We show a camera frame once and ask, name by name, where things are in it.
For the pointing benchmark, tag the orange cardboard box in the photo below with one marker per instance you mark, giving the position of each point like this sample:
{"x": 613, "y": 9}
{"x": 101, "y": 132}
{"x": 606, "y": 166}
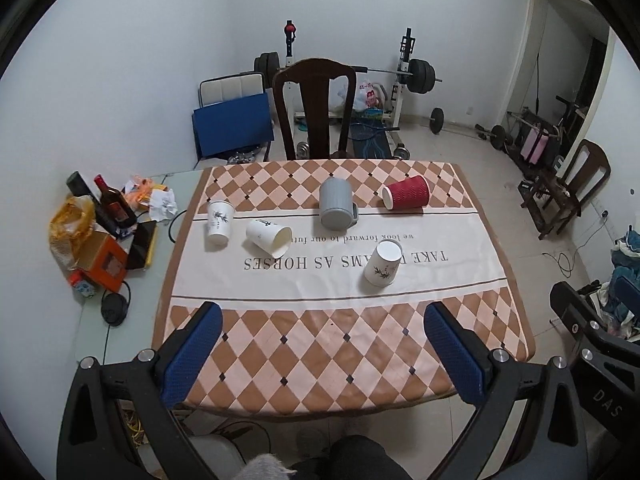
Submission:
{"x": 102, "y": 260}

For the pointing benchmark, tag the grey fuzzy slipper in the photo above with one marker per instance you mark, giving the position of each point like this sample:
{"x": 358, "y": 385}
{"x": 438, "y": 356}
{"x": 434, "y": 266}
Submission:
{"x": 262, "y": 467}

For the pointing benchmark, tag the black dumbbell bar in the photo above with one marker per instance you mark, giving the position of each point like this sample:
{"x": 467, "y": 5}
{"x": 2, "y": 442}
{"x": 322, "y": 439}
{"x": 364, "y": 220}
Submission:
{"x": 437, "y": 120}

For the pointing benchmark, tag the blue folded board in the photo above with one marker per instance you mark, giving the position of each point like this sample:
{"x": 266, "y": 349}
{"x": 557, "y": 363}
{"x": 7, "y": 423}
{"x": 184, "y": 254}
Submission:
{"x": 232, "y": 125}

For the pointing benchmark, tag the grey mug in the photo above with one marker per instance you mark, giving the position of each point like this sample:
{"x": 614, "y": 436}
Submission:
{"x": 335, "y": 202}

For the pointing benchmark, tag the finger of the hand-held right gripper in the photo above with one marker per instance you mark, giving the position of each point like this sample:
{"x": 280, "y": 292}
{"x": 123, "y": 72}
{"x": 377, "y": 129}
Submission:
{"x": 629, "y": 297}
{"x": 567, "y": 302}

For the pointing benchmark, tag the yellow plastic bag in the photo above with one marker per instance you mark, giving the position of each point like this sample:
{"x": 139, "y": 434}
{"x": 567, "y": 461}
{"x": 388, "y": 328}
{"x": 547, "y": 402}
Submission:
{"x": 67, "y": 225}

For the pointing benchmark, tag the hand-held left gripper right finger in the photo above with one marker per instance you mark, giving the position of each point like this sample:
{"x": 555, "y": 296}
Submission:
{"x": 452, "y": 355}

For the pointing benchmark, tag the black open box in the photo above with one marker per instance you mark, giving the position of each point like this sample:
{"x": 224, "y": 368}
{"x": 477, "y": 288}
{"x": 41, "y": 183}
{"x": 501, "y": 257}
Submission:
{"x": 141, "y": 246}

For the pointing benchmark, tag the orange snack bag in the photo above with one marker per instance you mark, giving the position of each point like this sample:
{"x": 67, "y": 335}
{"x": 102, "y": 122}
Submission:
{"x": 137, "y": 192}

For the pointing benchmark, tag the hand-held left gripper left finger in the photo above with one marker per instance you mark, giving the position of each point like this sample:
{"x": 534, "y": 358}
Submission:
{"x": 192, "y": 355}

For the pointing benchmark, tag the dark exercise mat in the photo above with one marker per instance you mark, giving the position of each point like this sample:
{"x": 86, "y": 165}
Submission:
{"x": 370, "y": 142}

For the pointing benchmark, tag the dark wooden chair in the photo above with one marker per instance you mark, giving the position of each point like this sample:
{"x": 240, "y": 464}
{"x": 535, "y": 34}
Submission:
{"x": 317, "y": 105}
{"x": 575, "y": 180}

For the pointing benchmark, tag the grey side table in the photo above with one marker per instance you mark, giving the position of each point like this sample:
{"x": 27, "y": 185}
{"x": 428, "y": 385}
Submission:
{"x": 97, "y": 345}

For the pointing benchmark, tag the checkered printed tablecloth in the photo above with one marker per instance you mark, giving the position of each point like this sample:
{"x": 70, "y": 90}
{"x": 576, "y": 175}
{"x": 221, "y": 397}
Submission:
{"x": 325, "y": 320}

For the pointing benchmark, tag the black round device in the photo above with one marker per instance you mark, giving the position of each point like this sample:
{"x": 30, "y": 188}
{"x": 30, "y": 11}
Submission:
{"x": 112, "y": 308}

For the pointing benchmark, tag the black barbell with plates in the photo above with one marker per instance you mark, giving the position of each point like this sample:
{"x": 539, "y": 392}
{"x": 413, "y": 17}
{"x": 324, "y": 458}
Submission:
{"x": 421, "y": 76}

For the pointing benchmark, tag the dark bottle with red cap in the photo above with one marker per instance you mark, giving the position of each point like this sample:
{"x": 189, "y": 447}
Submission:
{"x": 116, "y": 205}

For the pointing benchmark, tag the white padded chair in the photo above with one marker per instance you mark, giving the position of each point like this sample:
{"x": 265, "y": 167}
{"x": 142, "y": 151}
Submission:
{"x": 230, "y": 87}

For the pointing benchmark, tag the pink exercise equipment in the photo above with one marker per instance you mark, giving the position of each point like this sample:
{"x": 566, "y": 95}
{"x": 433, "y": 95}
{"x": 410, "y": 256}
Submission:
{"x": 532, "y": 146}

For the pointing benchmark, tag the red ribbed paper cup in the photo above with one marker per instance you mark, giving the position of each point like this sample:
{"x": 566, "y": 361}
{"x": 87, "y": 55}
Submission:
{"x": 407, "y": 192}

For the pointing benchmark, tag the white and red plastic bag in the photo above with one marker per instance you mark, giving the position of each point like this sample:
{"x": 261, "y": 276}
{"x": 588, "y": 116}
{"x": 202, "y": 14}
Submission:
{"x": 364, "y": 94}

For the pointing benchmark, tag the pile of clothes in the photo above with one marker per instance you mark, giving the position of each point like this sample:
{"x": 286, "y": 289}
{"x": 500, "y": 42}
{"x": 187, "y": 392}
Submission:
{"x": 627, "y": 255}

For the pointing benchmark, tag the small red and blue packet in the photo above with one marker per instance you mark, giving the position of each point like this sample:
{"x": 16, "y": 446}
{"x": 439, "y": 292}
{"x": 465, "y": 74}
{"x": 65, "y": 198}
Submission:
{"x": 82, "y": 285}

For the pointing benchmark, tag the white paper cup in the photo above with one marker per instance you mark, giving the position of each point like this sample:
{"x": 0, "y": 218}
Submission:
{"x": 218, "y": 225}
{"x": 267, "y": 236}
{"x": 382, "y": 264}

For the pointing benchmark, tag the person's leg in dark trousers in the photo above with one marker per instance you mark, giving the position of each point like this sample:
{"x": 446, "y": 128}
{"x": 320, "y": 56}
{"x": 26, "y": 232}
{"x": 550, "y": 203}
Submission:
{"x": 360, "y": 460}

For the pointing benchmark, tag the white weight rack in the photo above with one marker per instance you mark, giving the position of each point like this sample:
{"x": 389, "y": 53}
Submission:
{"x": 402, "y": 67}

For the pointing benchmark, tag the crumpled white tissue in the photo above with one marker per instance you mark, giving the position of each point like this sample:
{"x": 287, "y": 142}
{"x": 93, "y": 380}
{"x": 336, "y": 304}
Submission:
{"x": 162, "y": 205}

